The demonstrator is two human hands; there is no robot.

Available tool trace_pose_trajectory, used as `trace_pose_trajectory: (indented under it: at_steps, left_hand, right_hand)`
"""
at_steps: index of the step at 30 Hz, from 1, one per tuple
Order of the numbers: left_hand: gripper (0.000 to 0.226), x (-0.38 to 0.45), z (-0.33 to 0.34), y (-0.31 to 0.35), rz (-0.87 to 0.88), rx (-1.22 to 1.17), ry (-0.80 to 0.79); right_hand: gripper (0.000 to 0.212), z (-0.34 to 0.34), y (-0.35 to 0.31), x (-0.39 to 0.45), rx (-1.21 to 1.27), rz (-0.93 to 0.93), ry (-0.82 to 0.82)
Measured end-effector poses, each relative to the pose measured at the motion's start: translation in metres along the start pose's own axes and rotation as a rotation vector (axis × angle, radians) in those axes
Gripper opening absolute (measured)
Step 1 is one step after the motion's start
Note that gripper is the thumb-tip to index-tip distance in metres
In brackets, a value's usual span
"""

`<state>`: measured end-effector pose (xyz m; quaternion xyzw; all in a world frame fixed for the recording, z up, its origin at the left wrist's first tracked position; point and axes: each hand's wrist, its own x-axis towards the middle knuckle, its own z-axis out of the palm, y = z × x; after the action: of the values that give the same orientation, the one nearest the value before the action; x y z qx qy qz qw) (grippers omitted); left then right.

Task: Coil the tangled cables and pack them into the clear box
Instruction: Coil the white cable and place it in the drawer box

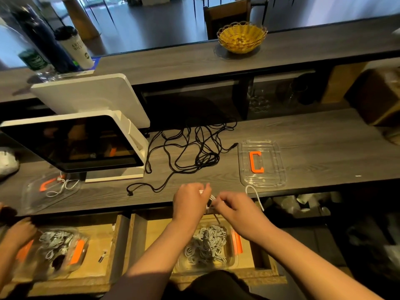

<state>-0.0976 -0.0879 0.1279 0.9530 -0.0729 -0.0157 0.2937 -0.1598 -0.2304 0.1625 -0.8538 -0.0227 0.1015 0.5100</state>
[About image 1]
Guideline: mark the person's left hand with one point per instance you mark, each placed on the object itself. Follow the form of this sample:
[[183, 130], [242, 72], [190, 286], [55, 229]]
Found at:
[[190, 206]]

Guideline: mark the person's right hand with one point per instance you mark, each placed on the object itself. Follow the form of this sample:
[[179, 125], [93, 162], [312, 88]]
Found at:
[[240, 215]]

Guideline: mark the clear container drawer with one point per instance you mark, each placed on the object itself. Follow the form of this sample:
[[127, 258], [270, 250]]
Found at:
[[234, 262], [25, 268]]

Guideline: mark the person's right forearm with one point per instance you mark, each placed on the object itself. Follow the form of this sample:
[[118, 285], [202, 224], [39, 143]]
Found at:
[[319, 268]]

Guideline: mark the person's left forearm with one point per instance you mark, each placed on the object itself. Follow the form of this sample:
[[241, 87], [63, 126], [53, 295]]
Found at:
[[153, 268]]

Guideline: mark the brown cardboard box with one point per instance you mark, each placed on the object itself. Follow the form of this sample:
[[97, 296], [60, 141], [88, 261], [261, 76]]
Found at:
[[386, 96]]

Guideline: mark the wooden drawer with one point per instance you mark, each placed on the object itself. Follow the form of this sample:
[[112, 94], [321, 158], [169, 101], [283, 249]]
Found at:
[[272, 259], [115, 259]]

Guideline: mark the pile of white containers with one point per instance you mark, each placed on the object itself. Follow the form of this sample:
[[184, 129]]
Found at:
[[306, 203]]

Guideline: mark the small white connector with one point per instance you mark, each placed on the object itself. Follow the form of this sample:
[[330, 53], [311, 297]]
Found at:
[[102, 256]]

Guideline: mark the white touchscreen monitor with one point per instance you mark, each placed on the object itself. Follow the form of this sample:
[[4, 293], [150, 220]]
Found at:
[[69, 143]]

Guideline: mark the grey wooden bar counter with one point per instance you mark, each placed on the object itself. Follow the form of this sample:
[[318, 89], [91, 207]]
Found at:
[[181, 62]]

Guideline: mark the white customer display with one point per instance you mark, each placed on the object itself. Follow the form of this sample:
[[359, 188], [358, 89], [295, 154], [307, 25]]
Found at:
[[90, 100]]

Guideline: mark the flat cardboard sheet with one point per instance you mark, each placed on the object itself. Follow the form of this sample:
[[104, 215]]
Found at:
[[342, 83]]

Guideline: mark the blue white notebook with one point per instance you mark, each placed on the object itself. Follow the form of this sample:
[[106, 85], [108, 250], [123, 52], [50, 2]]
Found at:
[[95, 62]]

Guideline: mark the yellow woven basket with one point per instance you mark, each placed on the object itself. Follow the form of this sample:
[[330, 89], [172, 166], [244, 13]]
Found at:
[[242, 39]]

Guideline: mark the white headset device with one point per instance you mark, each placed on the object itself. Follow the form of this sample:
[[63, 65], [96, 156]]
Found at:
[[6, 162]]

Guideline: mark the brown wooden chair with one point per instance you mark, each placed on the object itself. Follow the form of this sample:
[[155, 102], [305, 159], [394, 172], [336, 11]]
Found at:
[[226, 15]]

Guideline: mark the white paper coffee cup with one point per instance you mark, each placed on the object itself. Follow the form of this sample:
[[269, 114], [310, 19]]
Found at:
[[75, 50]]

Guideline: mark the clear plastic water bottle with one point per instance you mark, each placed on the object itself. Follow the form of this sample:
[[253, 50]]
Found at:
[[31, 59]]

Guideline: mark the black thermos bottle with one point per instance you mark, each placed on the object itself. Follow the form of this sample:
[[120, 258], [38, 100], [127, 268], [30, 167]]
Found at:
[[47, 40]]

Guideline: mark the round wooden table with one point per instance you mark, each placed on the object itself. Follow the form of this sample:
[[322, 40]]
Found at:
[[81, 15]]

